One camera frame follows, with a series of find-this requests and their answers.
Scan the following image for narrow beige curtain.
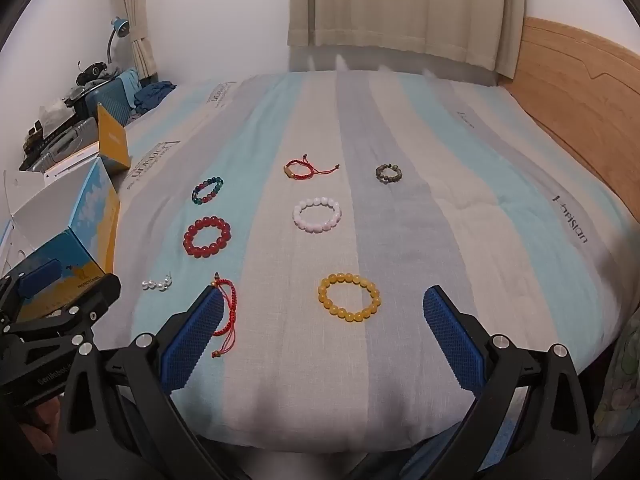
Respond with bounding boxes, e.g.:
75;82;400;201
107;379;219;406
112;0;159;82

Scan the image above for dark blue clothes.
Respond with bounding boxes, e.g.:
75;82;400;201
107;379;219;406
132;80;177;112

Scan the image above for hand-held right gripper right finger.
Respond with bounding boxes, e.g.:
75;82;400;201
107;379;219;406
350;285;597;480

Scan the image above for black items on suitcase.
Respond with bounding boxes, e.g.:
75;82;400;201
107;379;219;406
74;61;112;87

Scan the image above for green-brown bead bracelet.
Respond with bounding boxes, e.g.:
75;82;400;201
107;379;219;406
375;162;404;186

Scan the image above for white cardboard box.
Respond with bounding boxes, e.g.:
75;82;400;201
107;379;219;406
0;103;132;322

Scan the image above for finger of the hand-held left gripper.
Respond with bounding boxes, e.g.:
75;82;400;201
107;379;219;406
0;259;59;322
0;273;123;347

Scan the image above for wooden headboard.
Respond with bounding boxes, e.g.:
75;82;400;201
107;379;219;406
499;16;640;233

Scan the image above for striped bedspread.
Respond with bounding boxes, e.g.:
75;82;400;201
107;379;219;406
97;71;632;457

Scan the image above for red braided string bracelet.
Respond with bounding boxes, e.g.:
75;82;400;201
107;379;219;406
210;272;240;361

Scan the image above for multicolour bead bracelet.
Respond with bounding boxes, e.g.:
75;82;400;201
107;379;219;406
191;175;225;206

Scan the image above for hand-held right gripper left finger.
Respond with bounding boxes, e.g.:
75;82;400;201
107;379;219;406
55;286;251;480

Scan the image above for person's left hand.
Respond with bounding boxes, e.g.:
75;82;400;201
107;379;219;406
17;396;63;453

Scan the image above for grey suitcase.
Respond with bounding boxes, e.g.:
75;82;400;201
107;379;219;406
19;116;102;172

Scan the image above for blue desk lamp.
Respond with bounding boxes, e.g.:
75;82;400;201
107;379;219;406
106;16;132;67

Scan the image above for yellow bead bracelet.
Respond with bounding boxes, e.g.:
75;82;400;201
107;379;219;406
317;272;383;323

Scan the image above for red bead bracelet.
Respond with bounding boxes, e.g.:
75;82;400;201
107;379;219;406
183;215;232;258

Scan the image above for floral cloth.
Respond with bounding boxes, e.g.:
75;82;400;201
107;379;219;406
592;309;640;447

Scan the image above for pale pink bead bracelet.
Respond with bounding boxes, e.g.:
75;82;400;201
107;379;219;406
292;196;343;233

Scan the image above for wide beige curtain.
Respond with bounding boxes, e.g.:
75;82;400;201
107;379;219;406
287;0;524;80

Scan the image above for red string bracelet gold tube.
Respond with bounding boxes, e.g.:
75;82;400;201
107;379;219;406
283;157;341;180

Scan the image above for teal suitcase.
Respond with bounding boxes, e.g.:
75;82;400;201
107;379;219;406
84;75;132;122

